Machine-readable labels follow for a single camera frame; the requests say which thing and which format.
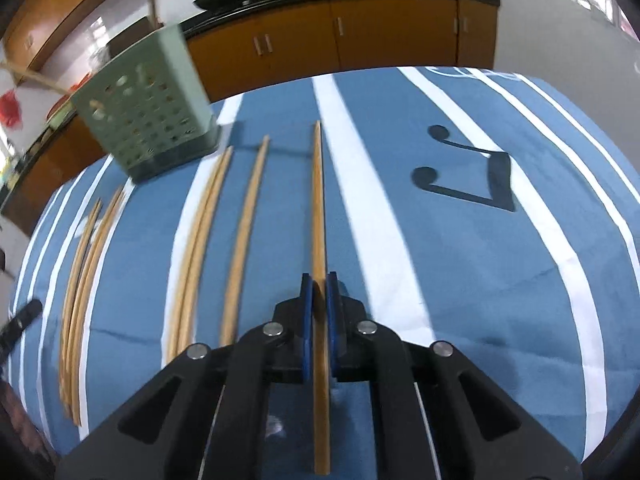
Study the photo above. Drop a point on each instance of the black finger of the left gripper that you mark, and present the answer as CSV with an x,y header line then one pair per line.
x,y
12,332

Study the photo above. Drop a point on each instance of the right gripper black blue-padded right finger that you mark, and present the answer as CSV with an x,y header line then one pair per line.
x,y
435,414

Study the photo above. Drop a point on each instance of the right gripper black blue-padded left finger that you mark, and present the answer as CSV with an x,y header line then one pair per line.
x,y
204,415

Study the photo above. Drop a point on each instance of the wooden upper kitchen cabinets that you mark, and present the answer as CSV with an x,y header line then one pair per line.
x,y
39,27

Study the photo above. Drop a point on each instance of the wooden kitchen cabinets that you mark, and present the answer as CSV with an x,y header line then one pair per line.
x,y
39,27
327,36

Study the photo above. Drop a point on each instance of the wooden lower kitchen cabinets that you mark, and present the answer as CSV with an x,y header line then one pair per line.
x,y
327,36

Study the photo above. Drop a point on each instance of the wooden chopstick pair inner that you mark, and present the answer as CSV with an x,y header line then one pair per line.
x,y
195,253

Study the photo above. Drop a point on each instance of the wooden chopstick pair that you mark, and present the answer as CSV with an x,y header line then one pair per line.
x,y
166,347
195,253

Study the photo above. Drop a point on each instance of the wooden chopstick pair outer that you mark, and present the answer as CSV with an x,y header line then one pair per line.
x,y
166,347

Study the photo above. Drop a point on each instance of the blue white striped tablecloth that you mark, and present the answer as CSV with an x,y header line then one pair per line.
x,y
477,207

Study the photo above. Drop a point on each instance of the red plastic bag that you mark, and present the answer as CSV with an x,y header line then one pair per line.
x,y
10,111

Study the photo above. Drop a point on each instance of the chopstick leaning in holder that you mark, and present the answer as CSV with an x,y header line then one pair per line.
x,y
25,73

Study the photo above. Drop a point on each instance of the green perforated utensil holder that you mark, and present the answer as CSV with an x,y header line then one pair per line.
x,y
148,108

